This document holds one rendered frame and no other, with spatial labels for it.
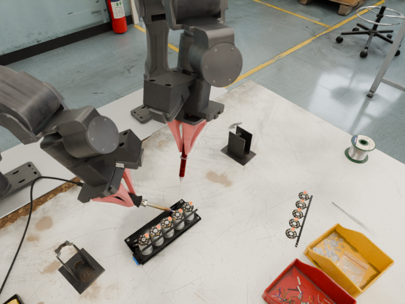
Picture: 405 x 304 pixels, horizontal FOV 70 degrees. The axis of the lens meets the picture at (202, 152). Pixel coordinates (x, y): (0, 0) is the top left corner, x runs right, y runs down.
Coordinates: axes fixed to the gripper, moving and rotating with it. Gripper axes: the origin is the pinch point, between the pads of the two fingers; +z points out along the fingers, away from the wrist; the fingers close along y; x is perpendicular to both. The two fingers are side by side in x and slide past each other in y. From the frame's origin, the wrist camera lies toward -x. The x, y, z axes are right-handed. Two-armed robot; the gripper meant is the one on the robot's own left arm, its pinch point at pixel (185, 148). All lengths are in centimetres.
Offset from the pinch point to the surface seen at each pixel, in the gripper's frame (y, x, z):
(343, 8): 0, 355, -32
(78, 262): -12.4, -15.1, 23.4
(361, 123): 46, 181, 39
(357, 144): 30.9, 38.8, 3.8
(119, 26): -191, 206, 15
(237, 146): 2.8, 25.1, 8.8
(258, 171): 10.0, 24.6, 13.7
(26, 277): -21.4, -20.0, 28.7
